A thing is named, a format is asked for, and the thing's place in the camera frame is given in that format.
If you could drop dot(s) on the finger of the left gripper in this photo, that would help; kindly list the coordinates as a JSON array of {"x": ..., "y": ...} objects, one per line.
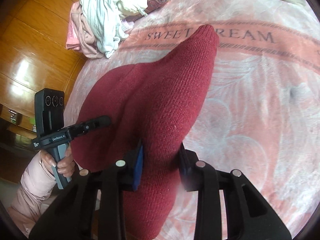
[{"x": 96, "y": 123}]

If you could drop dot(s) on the pink floral bed blanket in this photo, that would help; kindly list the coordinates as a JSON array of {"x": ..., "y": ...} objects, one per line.
[{"x": 261, "y": 113}]

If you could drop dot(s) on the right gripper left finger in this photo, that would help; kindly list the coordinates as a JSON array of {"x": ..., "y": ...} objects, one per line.
[{"x": 70, "y": 215}]

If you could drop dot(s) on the dark red knit sweater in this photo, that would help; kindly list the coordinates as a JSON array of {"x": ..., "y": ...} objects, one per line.
[{"x": 155, "y": 104}]

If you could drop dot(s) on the pile of pale clothes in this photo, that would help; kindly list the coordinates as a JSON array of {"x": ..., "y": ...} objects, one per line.
[{"x": 96, "y": 27}]

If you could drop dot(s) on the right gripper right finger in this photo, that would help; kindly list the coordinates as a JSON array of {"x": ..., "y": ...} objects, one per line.
[{"x": 248, "y": 214}]

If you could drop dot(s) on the pink jacket left forearm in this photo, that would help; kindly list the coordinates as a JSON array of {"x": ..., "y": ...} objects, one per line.
[{"x": 36, "y": 185}]

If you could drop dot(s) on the person's left hand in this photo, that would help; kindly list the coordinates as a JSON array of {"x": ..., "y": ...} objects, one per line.
[{"x": 65, "y": 166}]

